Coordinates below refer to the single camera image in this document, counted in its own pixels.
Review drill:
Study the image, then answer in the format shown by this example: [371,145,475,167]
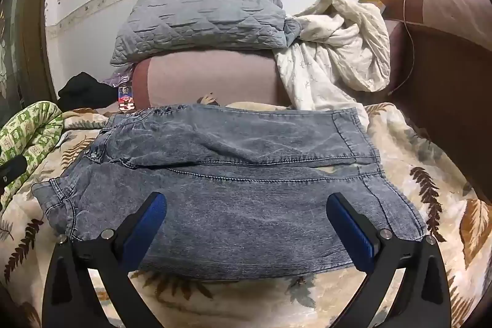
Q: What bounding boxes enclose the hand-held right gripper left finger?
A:
[43,192,168,328]

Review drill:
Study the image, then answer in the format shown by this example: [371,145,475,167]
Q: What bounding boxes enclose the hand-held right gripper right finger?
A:
[326,192,451,328]

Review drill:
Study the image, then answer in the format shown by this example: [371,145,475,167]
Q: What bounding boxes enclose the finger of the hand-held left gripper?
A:
[0,155,27,194]

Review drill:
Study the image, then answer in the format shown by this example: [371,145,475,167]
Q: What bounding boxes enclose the blue denim pants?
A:
[31,103,428,280]

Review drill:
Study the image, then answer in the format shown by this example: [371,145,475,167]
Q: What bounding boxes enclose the green printed cloth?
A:
[0,101,64,213]

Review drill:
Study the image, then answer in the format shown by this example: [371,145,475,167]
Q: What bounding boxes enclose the leaf printed fleece blanket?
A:
[0,101,492,328]

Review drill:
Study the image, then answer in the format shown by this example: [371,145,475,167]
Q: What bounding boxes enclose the patterned glass door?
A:
[0,5,20,121]

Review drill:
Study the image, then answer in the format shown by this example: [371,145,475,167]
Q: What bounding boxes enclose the black cloth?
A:
[58,72,124,109]

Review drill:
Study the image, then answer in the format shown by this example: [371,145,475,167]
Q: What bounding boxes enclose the small colourful packet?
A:
[118,84,135,111]

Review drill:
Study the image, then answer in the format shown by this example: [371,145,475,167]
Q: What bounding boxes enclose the black tan bow hair clip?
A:
[197,93,223,106]

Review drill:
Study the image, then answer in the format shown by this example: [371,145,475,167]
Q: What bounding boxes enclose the purple plastic bag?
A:
[102,67,135,88]

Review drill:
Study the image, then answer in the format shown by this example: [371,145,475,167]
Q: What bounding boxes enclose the mauve pillow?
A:
[133,50,289,109]

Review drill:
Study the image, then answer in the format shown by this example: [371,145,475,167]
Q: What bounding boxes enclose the white floral quilt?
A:
[274,0,392,129]

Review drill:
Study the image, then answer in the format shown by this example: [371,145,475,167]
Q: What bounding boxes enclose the brown padded headboard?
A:
[363,0,492,194]

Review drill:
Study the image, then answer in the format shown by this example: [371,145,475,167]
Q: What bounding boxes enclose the grey quilted pillow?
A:
[110,0,304,66]

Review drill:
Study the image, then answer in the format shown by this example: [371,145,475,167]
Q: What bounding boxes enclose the brown wooden door frame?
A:
[11,0,62,109]

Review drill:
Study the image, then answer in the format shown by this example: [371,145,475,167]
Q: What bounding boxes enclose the thin tan cord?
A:
[388,0,420,96]

